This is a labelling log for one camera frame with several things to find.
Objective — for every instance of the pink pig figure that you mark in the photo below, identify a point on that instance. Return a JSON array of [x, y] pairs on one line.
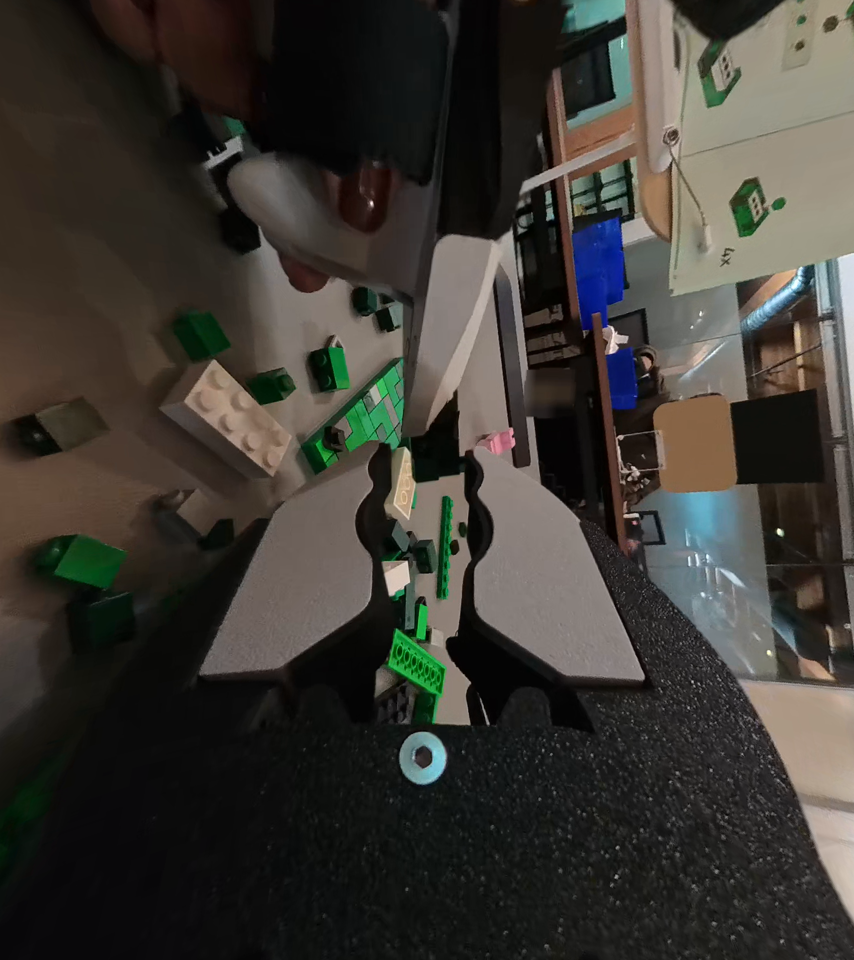
[[500, 442]]

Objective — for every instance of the dark green brick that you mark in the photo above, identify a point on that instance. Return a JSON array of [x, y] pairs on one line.
[[389, 316], [367, 300]]

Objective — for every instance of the green mosaic brick plate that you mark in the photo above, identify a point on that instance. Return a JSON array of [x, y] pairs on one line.
[[363, 420]]

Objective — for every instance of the light green brick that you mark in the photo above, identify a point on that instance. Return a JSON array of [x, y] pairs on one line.
[[82, 559]]

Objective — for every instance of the instruction booklet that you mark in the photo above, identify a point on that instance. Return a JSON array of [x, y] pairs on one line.
[[786, 150]]

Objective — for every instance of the grey desk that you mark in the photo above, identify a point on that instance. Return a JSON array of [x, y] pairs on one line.
[[37, 187]]

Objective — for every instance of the green brick with grey top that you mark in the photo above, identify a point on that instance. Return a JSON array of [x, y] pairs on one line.
[[329, 367]]

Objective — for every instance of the white studded brick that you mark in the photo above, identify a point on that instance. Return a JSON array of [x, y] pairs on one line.
[[228, 420], [395, 577]]

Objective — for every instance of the wooden table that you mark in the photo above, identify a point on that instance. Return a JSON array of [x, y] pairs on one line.
[[610, 450], [563, 225]]

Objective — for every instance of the cream upturned brick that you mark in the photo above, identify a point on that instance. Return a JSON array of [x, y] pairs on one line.
[[402, 486]]

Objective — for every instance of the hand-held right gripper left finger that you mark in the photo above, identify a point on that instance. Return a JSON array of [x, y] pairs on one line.
[[299, 585]]

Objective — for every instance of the dull green brick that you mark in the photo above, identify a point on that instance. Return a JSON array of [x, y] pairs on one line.
[[101, 619]]

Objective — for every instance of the grey small brick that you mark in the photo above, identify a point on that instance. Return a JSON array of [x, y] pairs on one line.
[[172, 510]]

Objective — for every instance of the black studded plate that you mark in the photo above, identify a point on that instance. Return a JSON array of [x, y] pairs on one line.
[[397, 705]]

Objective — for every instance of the blue storage bin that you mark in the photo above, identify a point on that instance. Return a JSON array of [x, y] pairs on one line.
[[599, 262], [621, 379]]

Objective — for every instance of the person's left hand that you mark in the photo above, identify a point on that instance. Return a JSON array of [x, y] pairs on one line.
[[172, 45]]

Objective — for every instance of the long green plate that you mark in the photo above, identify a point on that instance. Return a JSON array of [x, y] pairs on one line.
[[444, 547]]

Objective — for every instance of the metal duct pipe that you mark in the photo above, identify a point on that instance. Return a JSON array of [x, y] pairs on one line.
[[779, 300]]

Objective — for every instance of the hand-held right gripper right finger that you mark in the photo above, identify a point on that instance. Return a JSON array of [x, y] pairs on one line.
[[554, 592]]

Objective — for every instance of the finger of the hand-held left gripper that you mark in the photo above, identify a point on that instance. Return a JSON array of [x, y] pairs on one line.
[[457, 322]]

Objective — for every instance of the dark green brick assembly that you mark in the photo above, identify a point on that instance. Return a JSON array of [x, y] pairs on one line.
[[434, 454]]

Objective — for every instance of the grey white brick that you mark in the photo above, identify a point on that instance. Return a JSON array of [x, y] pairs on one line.
[[59, 427]]

